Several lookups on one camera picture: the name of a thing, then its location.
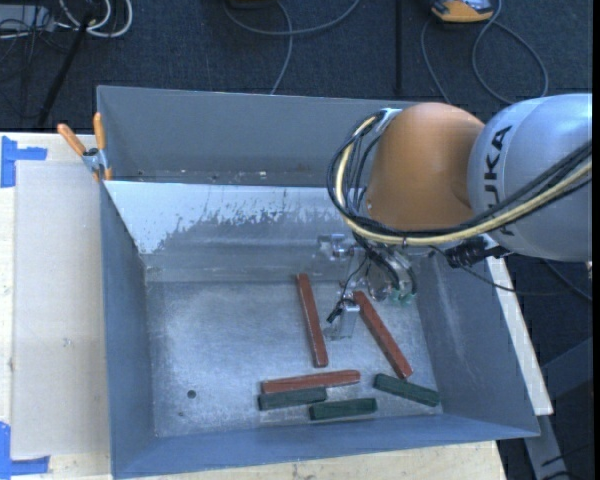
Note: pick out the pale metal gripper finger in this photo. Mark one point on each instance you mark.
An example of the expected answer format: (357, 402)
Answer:
(349, 320)
(336, 248)

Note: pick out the red-brown flat block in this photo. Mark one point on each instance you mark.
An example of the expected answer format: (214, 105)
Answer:
(310, 382)
(312, 320)
(384, 338)

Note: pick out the dark green flat block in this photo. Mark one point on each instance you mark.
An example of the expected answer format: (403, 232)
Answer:
(342, 409)
(292, 398)
(406, 390)

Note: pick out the grey metal bin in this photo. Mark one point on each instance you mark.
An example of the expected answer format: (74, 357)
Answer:
(220, 328)

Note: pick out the pale wood flat board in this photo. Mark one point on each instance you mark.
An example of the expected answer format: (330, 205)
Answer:
(60, 293)

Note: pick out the black cylinder on white bracket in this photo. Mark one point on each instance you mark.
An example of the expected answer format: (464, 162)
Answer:
(464, 254)

